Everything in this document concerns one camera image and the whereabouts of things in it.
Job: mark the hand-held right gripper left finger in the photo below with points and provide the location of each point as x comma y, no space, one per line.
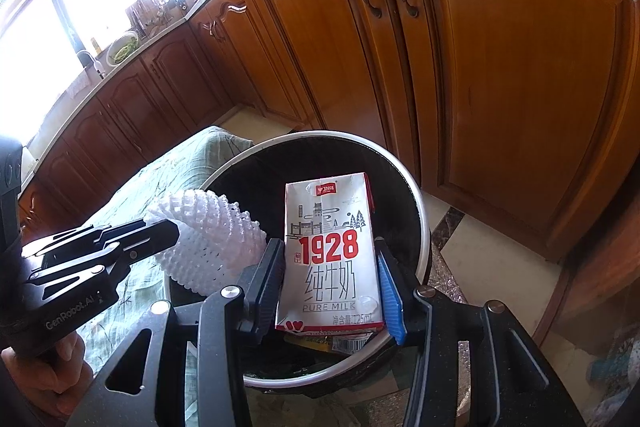
267,279

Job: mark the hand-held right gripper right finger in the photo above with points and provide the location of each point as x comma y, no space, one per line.
390,302

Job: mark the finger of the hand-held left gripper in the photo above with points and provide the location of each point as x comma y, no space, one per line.
125,231
100,264

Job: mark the red and white milk carton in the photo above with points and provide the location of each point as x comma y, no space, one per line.
325,257

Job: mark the white foam fruit net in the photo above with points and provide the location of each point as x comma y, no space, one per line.
210,237

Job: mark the white round trash bin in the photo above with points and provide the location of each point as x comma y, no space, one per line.
422,227

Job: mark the black bin liner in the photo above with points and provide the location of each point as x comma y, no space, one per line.
240,187

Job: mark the person's left hand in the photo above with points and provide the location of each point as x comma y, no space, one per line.
72,359

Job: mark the light green printed tablecloth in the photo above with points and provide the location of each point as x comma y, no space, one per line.
150,187

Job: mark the wooden cabinet door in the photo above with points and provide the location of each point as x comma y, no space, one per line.
515,72
320,42
205,62
255,57
85,152
135,112
175,82

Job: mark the metal kitchen faucet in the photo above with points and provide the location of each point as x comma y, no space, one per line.
91,63

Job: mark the colander of green vegetables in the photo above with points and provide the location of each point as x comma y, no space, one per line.
122,49

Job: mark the dish rack with utensils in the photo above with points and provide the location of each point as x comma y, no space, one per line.
145,13

